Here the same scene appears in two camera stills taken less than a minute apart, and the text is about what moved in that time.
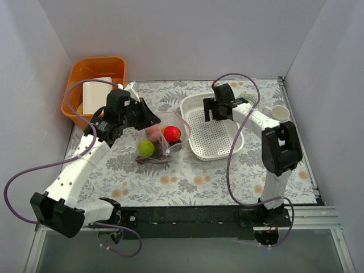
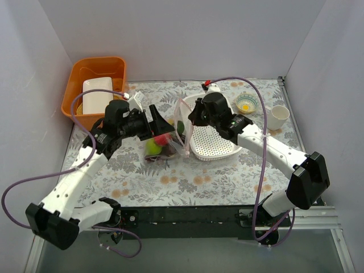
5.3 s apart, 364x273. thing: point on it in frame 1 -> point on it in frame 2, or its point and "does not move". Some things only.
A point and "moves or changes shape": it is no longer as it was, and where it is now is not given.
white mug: x=280 y=112 does not move
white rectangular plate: x=94 y=95 does not move
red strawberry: x=172 y=133 -> x=162 y=140
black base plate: x=201 y=223 does not move
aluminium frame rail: x=325 y=218 does not move
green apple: x=145 y=148 -> x=152 y=148
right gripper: x=214 y=107 -> x=201 y=114
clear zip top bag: x=162 y=143 moves or changes shape
